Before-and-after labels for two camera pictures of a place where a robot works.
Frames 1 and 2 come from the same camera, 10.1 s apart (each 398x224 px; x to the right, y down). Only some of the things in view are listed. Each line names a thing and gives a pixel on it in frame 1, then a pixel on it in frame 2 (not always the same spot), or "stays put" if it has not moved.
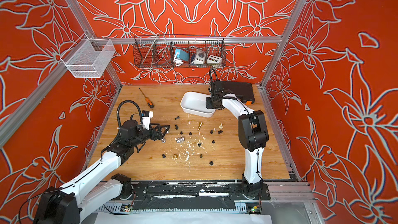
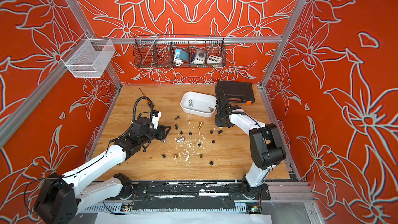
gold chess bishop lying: x=200 y=124 stays put
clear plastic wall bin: x=88 y=57 stays put
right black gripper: x=208 y=105 to x=217 y=124
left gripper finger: x=158 y=127 stays put
